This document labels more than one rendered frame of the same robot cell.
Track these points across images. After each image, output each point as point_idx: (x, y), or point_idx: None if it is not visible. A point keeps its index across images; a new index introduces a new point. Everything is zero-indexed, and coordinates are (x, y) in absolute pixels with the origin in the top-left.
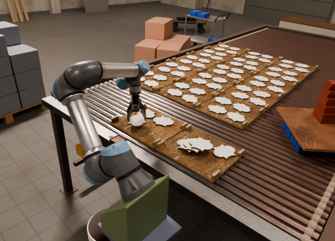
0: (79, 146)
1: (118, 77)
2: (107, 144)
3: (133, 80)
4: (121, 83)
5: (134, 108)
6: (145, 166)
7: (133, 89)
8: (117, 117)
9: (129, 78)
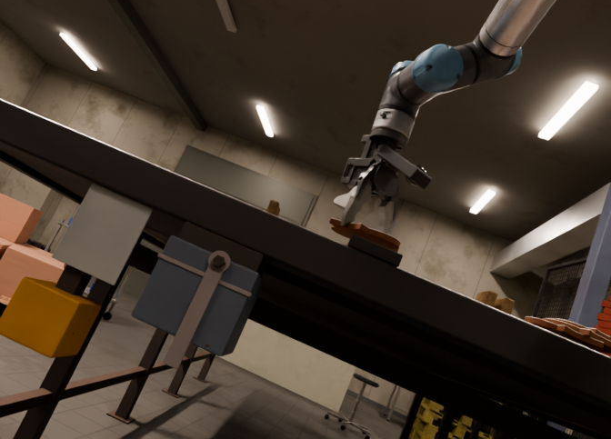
0: (52, 288)
1: None
2: (319, 263)
3: (475, 71)
4: (451, 60)
5: (421, 169)
6: (557, 352)
7: (405, 121)
8: (278, 211)
9: (471, 60)
